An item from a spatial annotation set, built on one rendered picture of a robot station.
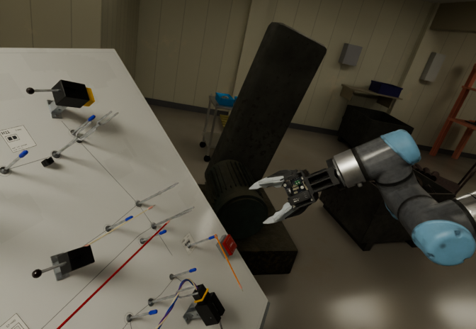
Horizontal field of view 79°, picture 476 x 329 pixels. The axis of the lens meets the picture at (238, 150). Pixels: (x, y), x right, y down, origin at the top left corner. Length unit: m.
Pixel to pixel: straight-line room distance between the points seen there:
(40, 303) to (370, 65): 6.53
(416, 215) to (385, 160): 0.11
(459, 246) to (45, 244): 0.71
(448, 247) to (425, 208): 0.07
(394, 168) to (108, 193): 0.63
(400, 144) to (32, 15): 3.86
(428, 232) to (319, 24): 5.72
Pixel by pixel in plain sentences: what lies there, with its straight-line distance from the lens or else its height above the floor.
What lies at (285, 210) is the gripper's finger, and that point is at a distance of 0.69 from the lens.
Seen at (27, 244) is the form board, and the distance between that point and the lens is 0.66.
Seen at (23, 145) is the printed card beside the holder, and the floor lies 1.44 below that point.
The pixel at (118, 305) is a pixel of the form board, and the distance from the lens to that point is 0.73.
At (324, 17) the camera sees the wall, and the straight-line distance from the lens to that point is 6.19.
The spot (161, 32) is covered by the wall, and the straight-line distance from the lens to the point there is 5.80.
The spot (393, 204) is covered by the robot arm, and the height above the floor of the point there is 1.49.
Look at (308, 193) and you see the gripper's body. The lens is 0.63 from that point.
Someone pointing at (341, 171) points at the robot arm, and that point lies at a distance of 0.63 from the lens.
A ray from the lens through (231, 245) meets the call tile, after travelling 1.00.
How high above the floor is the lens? 1.74
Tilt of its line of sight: 23 degrees down
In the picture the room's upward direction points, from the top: 13 degrees clockwise
